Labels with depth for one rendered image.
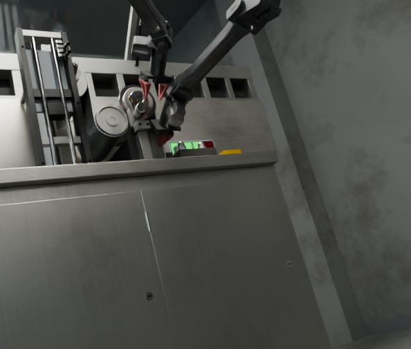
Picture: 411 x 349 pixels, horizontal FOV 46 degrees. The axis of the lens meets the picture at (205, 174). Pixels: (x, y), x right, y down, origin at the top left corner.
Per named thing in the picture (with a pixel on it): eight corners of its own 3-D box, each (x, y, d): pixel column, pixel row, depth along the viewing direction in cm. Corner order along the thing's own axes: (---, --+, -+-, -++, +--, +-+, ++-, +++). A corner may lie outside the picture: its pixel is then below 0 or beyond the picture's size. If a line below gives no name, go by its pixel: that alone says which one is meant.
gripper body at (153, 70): (171, 82, 174) (175, 61, 171) (146, 81, 169) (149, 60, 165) (164, 76, 179) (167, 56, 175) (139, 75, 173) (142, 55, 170)
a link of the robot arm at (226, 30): (268, 11, 146) (239, -7, 141) (270, 23, 143) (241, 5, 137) (190, 93, 175) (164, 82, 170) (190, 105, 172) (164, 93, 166)
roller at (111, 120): (99, 134, 168) (93, 104, 171) (80, 163, 188) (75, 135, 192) (131, 133, 174) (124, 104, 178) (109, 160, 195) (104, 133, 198)
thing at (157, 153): (165, 156, 179) (153, 111, 184) (142, 179, 198) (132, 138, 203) (165, 156, 179) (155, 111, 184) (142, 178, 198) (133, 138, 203)
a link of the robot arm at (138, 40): (169, 45, 160) (169, 25, 164) (134, 39, 157) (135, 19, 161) (162, 68, 170) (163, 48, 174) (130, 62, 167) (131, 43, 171)
